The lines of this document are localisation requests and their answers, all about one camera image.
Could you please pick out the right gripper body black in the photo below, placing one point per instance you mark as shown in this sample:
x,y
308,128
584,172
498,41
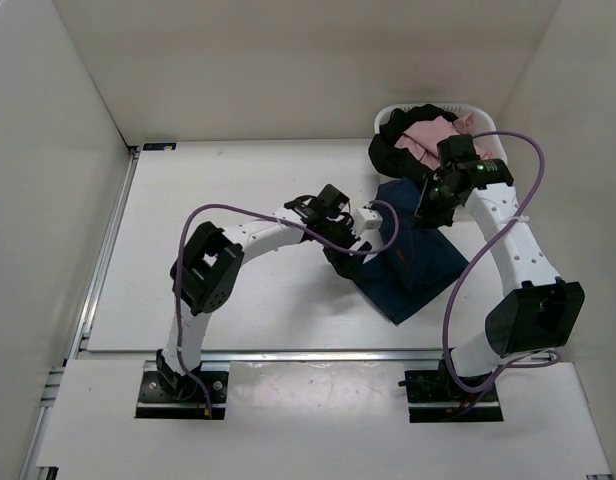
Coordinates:
x,y
435,207

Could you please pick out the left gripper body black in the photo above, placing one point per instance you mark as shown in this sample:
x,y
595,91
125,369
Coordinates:
x,y
341,233

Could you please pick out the dark blue denim trousers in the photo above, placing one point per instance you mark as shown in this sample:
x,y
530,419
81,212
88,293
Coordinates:
x,y
419,265

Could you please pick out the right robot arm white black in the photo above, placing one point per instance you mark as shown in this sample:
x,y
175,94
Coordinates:
x,y
538,309

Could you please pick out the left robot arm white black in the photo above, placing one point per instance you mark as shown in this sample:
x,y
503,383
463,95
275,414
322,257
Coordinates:
x,y
210,258

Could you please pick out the pink garment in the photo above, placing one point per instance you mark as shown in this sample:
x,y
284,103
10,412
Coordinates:
x,y
421,139

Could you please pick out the black garment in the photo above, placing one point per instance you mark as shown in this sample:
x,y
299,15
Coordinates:
x,y
397,163

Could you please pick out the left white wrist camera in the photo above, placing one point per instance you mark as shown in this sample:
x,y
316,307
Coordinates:
x,y
365,219

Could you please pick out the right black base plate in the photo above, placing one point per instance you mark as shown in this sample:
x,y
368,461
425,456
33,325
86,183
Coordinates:
x,y
432,397

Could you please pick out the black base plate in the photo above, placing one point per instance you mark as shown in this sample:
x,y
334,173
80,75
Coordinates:
x,y
156,401
432,397

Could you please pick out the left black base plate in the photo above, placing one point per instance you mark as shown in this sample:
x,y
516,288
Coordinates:
x,y
156,401

